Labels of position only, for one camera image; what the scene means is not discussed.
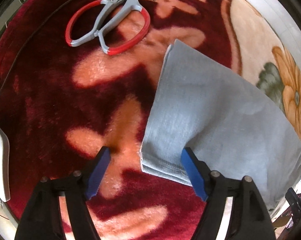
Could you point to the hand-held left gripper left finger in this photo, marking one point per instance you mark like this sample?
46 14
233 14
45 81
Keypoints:
99 172

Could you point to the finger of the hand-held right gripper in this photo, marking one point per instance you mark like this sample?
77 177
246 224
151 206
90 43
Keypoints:
294 197

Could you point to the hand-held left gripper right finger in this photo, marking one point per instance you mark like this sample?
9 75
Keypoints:
194 175

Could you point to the grey pants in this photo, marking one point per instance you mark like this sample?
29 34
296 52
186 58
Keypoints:
205 120

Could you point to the red floral blanket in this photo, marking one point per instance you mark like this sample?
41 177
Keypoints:
65 92

